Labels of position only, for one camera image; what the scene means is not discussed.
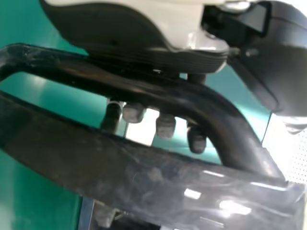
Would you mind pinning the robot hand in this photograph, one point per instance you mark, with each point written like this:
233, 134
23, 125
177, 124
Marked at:
275, 48

